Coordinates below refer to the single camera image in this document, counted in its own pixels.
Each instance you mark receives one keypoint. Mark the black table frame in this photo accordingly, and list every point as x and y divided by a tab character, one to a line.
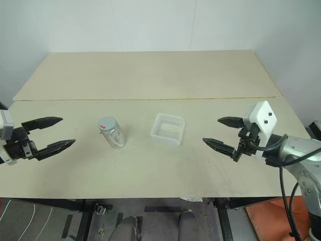
75	216

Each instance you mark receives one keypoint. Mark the dark grey equipment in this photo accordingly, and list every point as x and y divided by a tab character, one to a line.
315	128

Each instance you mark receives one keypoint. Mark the clear jar with grey lid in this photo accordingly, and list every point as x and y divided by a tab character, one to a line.
116	136

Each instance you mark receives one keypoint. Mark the crumpled white paper scrap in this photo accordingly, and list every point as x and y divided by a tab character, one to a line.
191	199

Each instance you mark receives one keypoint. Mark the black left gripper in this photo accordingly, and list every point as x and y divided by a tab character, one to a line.
18	148

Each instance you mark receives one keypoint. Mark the small silver metal bracket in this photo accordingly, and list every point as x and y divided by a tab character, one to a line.
100	209

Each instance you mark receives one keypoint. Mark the dark grey rounded shape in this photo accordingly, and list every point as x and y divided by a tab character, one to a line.
188	226

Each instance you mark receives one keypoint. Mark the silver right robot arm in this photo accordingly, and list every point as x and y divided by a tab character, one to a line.
301	155

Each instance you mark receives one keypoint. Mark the light blue plastic jar lid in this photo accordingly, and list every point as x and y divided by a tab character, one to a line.
107	123

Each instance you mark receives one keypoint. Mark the clear plastic rectangular container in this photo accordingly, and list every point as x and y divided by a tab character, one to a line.
167	129

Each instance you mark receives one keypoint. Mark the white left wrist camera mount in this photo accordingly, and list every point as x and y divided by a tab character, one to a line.
5	125

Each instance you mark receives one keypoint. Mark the orange floor mat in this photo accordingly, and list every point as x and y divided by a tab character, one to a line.
276	213

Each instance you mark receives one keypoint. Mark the black floor tape strip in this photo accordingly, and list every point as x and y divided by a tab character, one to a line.
163	209

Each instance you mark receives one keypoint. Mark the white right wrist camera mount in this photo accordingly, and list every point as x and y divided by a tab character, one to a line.
264	120

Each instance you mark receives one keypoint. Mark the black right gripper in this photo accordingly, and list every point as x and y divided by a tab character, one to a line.
248	143

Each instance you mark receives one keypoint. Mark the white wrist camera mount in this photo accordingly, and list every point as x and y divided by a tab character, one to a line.
5	125
264	120

